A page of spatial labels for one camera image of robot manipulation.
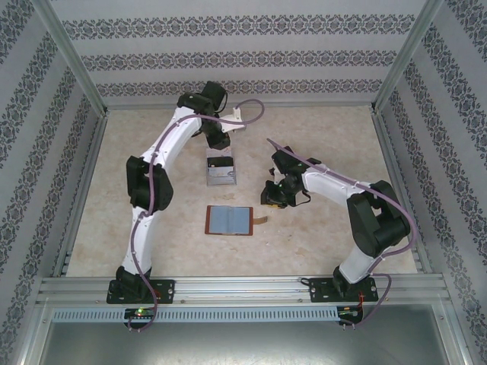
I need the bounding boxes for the black VIP card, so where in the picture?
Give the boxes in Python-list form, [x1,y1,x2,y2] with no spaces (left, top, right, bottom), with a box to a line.
[207,156,234,170]

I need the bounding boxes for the white VIP card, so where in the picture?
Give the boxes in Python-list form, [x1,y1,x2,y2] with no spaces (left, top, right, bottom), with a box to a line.
[208,168,237,186]

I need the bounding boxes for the brown leather card holder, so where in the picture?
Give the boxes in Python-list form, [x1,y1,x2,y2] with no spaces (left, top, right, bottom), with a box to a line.
[205,205,269,236]

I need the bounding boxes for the small circuit board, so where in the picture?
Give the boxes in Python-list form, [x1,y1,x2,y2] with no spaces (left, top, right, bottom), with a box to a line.
[124,308,157,319]
[337,305,363,319]

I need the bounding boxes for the grey metal sheet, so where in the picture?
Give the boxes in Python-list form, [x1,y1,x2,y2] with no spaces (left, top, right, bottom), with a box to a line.
[37,321,465,365]

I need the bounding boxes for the aluminium table end rail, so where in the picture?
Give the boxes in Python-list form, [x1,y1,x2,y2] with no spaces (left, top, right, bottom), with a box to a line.
[105,101,377,112]

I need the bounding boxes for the aluminium mounting rail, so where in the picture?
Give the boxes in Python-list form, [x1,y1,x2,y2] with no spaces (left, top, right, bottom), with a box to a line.
[36,275,448,307]

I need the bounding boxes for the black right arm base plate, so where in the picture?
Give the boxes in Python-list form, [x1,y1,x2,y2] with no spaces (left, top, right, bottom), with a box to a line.
[310,277,380,304]

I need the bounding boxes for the aluminium table side rail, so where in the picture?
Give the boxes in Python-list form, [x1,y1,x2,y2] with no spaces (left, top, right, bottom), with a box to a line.
[52,112,111,278]
[371,109,434,277]

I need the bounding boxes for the slotted grey cable duct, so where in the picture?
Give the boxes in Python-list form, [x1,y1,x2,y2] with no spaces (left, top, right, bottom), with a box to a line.
[51,306,437,323]

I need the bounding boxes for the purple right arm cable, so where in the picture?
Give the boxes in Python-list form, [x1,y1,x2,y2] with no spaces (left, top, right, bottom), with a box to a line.
[266,138,419,331]

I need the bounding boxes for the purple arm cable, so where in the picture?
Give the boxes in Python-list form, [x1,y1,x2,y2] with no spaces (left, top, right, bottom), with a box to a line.
[266,138,419,331]
[127,98,266,334]

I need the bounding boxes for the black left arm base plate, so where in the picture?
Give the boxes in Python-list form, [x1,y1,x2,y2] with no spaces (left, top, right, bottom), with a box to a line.
[107,278,177,305]

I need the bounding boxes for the aluminium frame post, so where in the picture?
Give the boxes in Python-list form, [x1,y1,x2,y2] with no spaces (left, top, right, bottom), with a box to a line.
[370,0,447,115]
[433,298,473,365]
[33,0,110,117]
[14,298,54,365]

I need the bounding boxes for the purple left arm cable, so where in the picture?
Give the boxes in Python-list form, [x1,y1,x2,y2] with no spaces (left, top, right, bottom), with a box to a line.
[127,98,266,334]

